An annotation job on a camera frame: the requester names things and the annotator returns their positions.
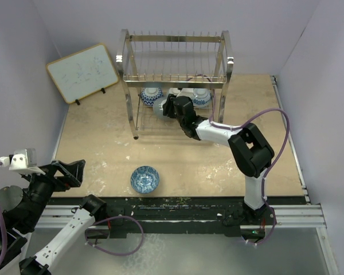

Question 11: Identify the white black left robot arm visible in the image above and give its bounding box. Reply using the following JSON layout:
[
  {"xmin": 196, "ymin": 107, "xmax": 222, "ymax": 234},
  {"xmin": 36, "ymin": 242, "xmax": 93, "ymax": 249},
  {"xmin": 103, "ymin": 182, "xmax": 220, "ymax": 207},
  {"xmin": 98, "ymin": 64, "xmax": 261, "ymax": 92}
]
[{"xmin": 0, "ymin": 158, "xmax": 107, "ymax": 274}]

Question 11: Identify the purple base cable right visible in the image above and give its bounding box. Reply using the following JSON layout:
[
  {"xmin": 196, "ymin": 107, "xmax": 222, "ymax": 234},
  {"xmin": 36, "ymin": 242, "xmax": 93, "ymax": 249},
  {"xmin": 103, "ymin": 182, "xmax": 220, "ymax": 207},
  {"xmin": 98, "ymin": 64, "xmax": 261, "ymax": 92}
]
[{"xmin": 245, "ymin": 200, "xmax": 278, "ymax": 246}]

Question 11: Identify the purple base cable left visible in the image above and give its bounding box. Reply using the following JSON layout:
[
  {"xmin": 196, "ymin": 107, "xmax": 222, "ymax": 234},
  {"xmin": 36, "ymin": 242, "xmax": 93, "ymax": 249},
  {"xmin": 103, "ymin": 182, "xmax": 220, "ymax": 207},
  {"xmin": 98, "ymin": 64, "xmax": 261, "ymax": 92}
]
[{"xmin": 84, "ymin": 215, "xmax": 144, "ymax": 256}]

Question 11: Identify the stainless steel dish rack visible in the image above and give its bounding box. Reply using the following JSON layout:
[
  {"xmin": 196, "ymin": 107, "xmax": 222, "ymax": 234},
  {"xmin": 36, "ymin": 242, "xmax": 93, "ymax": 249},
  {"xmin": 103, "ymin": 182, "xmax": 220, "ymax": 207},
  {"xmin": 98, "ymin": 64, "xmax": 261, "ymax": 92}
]
[{"xmin": 115, "ymin": 29, "xmax": 234, "ymax": 139}]

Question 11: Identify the white red rimmed bowl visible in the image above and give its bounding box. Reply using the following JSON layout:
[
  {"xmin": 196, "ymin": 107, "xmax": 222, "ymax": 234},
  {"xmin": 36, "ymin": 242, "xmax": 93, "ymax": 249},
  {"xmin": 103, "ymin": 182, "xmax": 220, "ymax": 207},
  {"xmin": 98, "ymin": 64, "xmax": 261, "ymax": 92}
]
[{"xmin": 153, "ymin": 97, "xmax": 172, "ymax": 121}]

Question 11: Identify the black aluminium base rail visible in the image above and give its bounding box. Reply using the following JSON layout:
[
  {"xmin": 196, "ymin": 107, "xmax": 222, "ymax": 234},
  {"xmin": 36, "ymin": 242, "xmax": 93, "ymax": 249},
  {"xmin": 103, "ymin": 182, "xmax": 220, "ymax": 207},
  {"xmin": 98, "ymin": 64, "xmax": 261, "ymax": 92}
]
[{"xmin": 45, "ymin": 195, "xmax": 325, "ymax": 238}]

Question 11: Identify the blue patterned bowl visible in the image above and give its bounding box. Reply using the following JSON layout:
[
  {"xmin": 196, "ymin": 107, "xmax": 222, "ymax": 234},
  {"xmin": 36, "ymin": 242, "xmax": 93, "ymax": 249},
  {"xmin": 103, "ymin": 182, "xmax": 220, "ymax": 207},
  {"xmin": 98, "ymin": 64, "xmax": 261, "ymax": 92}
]
[{"xmin": 130, "ymin": 166, "xmax": 160, "ymax": 194}]

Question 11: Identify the small whiteboard yellow frame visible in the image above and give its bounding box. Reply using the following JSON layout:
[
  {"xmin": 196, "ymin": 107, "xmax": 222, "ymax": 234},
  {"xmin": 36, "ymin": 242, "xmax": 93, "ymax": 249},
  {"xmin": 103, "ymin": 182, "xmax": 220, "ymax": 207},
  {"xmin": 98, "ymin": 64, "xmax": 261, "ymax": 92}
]
[{"xmin": 46, "ymin": 44, "xmax": 119, "ymax": 104}]

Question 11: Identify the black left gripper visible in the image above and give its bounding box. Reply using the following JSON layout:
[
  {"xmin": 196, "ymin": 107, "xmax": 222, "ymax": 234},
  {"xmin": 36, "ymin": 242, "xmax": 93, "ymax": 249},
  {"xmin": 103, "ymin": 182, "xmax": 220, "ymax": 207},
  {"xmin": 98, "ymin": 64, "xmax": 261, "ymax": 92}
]
[{"xmin": 22, "ymin": 158, "xmax": 84, "ymax": 229}]

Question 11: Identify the red zigzag patterned bowl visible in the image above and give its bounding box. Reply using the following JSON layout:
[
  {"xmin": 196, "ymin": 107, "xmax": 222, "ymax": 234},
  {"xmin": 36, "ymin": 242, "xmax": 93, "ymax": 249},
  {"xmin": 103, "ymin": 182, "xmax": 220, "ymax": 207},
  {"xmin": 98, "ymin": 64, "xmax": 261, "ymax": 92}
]
[{"xmin": 140, "ymin": 88, "xmax": 163, "ymax": 107}]

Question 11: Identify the light green celadon bowl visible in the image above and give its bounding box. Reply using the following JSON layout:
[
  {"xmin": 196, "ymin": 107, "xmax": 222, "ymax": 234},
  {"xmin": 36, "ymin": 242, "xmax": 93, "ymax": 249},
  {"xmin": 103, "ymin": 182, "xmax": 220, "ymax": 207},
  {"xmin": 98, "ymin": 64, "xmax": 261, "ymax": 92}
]
[{"xmin": 167, "ymin": 88, "xmax": 181, "ymax": 99}]

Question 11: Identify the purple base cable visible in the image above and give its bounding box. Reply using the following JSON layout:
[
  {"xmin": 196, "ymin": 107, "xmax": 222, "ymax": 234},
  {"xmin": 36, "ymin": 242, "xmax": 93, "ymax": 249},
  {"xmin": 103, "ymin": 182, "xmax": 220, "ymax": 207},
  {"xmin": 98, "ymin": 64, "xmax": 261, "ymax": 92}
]
[
  {"xmin": 245, "ymin": 200, "xmax": 278, "ymax": 246},
  {"xmin": 84, "ymin": 215, "xmax": 144, "ymax": 256}
]

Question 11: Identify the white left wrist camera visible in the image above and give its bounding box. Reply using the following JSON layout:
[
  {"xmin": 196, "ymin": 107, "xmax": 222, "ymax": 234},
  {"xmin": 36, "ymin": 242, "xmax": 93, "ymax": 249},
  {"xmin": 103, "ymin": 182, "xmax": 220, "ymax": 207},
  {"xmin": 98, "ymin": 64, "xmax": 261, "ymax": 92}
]
[{"xmin": 0, "ymin": 148, "xmax": 45, "ymax": 175}]

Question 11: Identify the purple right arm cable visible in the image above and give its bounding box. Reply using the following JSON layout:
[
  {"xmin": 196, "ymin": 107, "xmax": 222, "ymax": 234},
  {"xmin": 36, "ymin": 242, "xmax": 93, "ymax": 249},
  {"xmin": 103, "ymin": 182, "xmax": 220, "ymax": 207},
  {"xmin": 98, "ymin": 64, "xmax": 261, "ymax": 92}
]
[{"xmin": 187, "ymin": 74, "xmax": 291, "ymax": 201}]

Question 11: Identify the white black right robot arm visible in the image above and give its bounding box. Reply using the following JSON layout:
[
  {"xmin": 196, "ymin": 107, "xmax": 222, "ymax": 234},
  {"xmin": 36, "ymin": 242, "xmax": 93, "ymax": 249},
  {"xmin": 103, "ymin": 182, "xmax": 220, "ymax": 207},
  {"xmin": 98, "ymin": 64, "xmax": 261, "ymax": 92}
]
[{"xmin": 163, "ymin": 95, "xmax": 275, "ymax": 224}]

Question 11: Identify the blue floral bowl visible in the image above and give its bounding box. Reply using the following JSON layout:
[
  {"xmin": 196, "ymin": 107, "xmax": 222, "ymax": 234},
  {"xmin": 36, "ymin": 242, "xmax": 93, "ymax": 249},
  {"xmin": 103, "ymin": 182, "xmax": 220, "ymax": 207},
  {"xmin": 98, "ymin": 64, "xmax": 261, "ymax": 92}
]
[{"xmin": 191, "ymin": 88, "xmax": 212, "ymax": 108}]

